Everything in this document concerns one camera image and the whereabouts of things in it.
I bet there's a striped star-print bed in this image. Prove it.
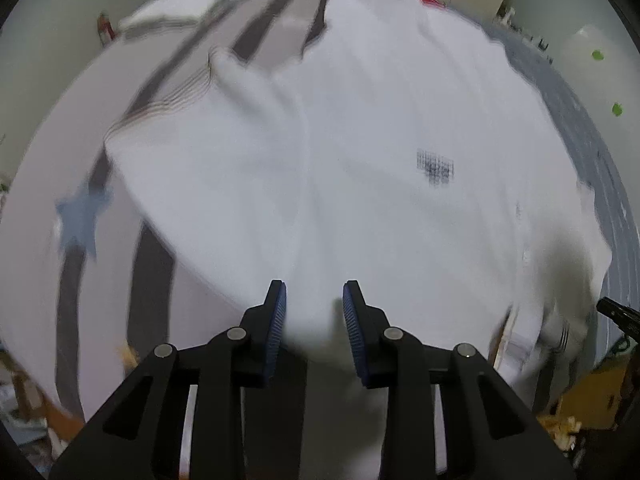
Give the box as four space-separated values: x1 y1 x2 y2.
0 0 633 421

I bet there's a white headboard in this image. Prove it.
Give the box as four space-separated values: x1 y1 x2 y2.
547 24 640 171

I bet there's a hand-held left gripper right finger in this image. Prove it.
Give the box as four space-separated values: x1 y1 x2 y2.
342 280 578 480

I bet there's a white polo shirt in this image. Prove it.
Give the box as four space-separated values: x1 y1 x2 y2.
105 0 613 480

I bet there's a crumpled cardboard box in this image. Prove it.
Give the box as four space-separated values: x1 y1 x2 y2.
537 360 633 456

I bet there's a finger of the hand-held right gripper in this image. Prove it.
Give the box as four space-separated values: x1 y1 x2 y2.
596 296 640 343

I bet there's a white nightstand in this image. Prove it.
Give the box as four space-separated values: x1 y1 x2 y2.
492 2 556 66

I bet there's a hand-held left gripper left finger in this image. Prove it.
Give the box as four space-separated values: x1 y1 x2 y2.
50 280 288 480

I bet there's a folded white garment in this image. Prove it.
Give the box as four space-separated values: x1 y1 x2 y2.
119 0 231 36

